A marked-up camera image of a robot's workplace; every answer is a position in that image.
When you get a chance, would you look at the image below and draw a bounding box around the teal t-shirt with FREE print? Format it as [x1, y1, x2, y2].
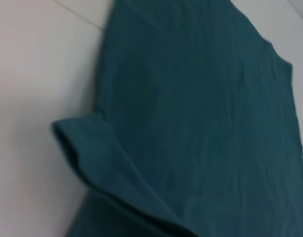
[51, 0, 303, 237]

